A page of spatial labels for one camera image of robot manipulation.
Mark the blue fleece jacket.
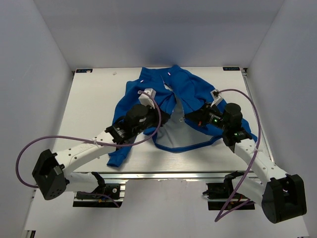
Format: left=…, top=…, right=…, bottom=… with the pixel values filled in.
left=106, top=64, right=260, bottom=170

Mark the right blue table label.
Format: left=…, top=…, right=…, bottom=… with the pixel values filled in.
left=222, top=66, right=240, bottom=71

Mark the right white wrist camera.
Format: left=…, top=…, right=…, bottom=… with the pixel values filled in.
left=211, top=89, right=223, bottom=107

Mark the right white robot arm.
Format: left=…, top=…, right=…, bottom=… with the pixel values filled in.
left=185, top=103, right=307, bottom=224

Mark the aluminium table front rail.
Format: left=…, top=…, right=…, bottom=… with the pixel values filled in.
left=71, top=171, right=280, bottom=180

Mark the blue table label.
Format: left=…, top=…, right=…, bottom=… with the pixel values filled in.
left=222, top=66, right=240, bottom=71
left=75, top=69, right=93, bottom=73

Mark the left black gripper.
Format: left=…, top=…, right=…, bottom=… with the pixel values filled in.
left=133, top=102, right=170, bottom=136

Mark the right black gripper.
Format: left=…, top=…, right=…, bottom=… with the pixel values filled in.
left=185, top=102, right=229, bottom=131

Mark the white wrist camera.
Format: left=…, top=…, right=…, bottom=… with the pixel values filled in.
left=211, top=89, right=223, bottom=107
left=138, top=88, right=156, bottom=108

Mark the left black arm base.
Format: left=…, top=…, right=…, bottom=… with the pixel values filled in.
left=73, top=172, right=122, bottom=208

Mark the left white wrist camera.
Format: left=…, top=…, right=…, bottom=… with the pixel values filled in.
left=138, top=88, right=156, bottom=108

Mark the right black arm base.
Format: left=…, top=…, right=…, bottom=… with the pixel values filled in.
left=200, top=171, right=255, bottom=211

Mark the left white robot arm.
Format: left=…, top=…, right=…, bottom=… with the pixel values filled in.
left=32, top=104, right=170, bottom=200

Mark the left blue table label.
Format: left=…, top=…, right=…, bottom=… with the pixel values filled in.
left=75, top=69, right=93, bottom=73

